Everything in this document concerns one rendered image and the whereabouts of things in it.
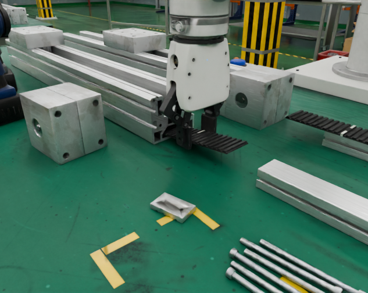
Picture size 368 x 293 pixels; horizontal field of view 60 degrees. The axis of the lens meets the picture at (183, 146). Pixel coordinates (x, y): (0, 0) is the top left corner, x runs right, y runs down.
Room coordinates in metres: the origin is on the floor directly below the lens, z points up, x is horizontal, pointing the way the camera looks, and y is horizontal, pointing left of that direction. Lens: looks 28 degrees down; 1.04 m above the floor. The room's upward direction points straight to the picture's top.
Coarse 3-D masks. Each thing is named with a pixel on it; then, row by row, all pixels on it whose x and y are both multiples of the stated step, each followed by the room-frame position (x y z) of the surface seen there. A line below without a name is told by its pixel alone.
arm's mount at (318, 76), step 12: (324, 60) 0.99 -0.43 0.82; (336, 60) 0.99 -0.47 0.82; (300, 72) 0.87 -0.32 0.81; (312, 72) 0.87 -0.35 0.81; (324, 72) 0.87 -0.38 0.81; (300, 84) 0.85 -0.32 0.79; (312, 84) 0.82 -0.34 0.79; (324, 84) 0.79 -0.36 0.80; (336, 84) 0.77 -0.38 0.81; (348, 84) 0.76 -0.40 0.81; (360, 84) 0.75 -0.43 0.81; (336, 96) 0.77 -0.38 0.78; (348, 96) 0.74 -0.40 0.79; (360, 96) 0.72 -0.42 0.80
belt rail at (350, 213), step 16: (272, 160) 0.39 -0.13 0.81; (272, 176) 0.36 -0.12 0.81; (288, 176) 0.35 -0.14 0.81; (304, 176) 0.35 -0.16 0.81; (272, 192) 0.35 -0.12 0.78; (288, 192) 0.34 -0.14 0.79; (304, 192) 0.32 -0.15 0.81; (320, 192) 0.32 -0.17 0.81; (336, 192) 0.32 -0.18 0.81; (304, 208) 0.32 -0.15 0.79; (320, 208) 0.31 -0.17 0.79; (336, 208) 0.29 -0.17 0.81; (352, 208) 0.29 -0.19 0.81; (336, 224) 0.29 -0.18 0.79; (352, 224) 0.28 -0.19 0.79
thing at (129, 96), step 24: (24, 48) 0.95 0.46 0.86; (72, 48) 0.93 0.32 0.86; (48, 72) 0.84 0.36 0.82; (72, 72) 0.72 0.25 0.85; (96, 72) 0.67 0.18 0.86; (120, 72) 0.71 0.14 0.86; (144, 72) 0.67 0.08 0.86; (120, 96) 0.59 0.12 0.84; (144, 96) 0.52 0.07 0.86; (120, 120) 0.58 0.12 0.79; (144, 120) 0.54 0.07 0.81; (168, 120) 0.54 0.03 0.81; (192, 120) 0.57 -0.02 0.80
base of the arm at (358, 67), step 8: (360, 8) 0.86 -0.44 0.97; (360, 16) 0.85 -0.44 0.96; (360, 24) 0.85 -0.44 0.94; (360, 32) 0.84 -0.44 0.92; (352, 40) 0.87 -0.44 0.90; (360, 40) 0.84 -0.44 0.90; (352, 48) 0.86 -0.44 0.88; (360, 48) 0.83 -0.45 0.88; (352, 56) 0.85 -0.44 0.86; (360, 56) 0.83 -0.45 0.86; (336, 64) 0.91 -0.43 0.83; (344, 64) 0.91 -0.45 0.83; (352, 64) 0.84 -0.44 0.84; (360, 64) 0.82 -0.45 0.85; (336, 72) 0.85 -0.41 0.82; (344, 72) 0.83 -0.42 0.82; (352, 72) 0.83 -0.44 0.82; (360, 72) 0.82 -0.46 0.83; (360, 80) 0.78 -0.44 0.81
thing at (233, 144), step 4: (236, 140) 0.45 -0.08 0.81; (240, 140) 0.45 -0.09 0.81; (244, 140) 0.45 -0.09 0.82; (228, 144) 0.44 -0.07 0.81; (232, 144) 0.44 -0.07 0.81; (236, 144) 0.43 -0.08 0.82; (240, 144) 0.43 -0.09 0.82; (244, 144) 0.44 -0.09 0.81; (220, 148) 0.42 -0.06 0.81; (224, 148) 0.42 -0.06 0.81; (228, 148) 0.42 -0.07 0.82; (232, 148) 0.42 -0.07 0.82; (236, 148) 0.42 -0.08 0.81; (224, 152) 0.41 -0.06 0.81; (228, 152) 0.41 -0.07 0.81
